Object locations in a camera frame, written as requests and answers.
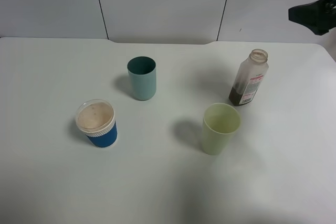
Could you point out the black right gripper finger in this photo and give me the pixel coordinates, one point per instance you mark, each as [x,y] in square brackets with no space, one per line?
[319,16]

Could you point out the clear plastic drink bottle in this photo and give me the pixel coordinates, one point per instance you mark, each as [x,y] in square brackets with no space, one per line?
[249,77]

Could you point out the light green plastic cup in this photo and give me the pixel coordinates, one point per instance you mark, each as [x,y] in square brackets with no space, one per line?
[220,123]

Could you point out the teal plastic cup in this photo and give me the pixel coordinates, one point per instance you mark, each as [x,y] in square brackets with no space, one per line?
[142,74]

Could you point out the blue cup with white rim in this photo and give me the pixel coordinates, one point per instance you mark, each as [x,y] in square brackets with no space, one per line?
[96,120]

